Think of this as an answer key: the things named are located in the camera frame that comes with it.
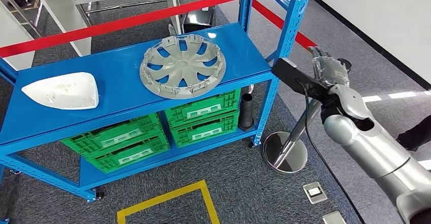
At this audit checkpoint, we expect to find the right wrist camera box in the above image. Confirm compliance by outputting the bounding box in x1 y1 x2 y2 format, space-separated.
271 58 337 105

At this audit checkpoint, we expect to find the green plastic crate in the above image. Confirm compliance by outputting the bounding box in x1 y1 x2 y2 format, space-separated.
164 88 242 128
169 110 240 148
60 112 166 156
84 133 171 174

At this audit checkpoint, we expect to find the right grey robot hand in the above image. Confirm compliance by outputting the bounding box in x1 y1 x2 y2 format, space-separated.
308 46 351 88

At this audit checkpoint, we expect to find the white table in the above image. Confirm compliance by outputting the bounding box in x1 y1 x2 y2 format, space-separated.
36 0 182 57

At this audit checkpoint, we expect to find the chrome tube frame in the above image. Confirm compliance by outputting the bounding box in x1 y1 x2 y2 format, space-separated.
79 0 171 24

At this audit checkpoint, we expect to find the person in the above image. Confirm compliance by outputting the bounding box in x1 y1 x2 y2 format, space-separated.
396 114 431 152

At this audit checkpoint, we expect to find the grey plastic wheel hubcap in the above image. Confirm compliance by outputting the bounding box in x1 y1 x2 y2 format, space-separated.
139 34 227 100

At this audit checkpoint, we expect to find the black ribbed hose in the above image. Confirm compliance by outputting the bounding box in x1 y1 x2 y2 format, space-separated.
238 93 255 132

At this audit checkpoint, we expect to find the glossy black box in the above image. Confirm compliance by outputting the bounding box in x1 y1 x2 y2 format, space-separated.
182 7 216 34

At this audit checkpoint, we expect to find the plain metal floor plate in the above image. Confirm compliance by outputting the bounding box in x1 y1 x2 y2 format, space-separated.
322 211 346 224

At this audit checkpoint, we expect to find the blue metal shelf rack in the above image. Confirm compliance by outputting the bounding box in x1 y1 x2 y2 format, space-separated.
0 0 317 203

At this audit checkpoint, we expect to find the white cabinet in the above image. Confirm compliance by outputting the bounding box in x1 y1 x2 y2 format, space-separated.
0 0 36 71

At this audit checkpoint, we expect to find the white mirror cover part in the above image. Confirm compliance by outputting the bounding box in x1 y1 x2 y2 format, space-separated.
21 72 100 111

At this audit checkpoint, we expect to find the red barrier belt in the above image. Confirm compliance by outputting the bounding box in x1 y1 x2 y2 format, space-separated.
0 0 241 58
252 0 317 51

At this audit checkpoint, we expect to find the floor socket plate with outlet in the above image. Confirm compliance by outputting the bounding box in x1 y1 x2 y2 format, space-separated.
302 181 328 205

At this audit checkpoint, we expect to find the black camera cable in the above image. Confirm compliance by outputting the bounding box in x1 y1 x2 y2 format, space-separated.
295 78 366 224

